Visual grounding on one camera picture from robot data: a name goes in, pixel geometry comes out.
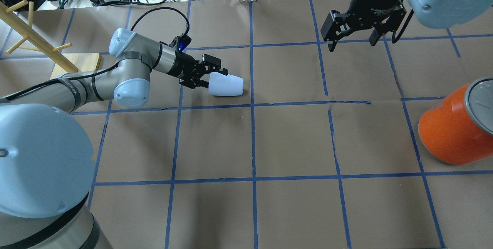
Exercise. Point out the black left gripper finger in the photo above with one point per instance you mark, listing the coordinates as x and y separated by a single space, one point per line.
213 64
200 83

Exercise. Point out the orange canister with grey lid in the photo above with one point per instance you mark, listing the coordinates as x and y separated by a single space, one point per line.
458 129

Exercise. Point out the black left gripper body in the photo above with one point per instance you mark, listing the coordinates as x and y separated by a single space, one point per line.
182 67

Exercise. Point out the light blue plastic cup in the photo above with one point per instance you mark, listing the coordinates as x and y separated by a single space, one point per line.
225 85

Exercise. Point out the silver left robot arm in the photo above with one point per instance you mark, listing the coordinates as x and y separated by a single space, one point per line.
47 170

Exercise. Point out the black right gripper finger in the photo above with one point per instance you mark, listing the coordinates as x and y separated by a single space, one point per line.
332 44
375 37

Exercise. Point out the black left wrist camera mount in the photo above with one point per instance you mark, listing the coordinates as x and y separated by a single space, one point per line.
179 43

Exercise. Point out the wooden cup rack stand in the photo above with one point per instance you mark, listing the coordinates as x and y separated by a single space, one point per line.
20 18

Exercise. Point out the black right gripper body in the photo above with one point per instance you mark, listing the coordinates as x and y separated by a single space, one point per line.
374 2

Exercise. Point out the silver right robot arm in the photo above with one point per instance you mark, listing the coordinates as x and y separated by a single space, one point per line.
439 13

